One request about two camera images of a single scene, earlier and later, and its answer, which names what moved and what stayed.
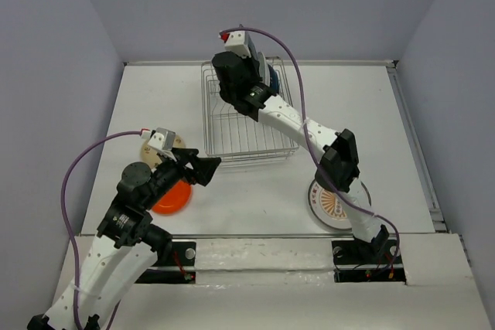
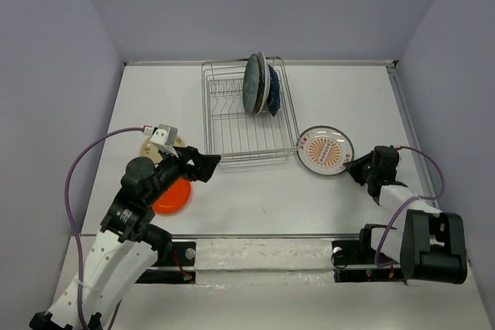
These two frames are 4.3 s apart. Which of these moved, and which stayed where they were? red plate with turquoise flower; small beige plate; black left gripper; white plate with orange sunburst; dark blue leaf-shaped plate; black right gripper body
Moved: white plate with orange sunburst; black right gripper body
Stayed: black left gripper; small beige plate; dark blue leaf-shaped plate; red plate with turquoise flower
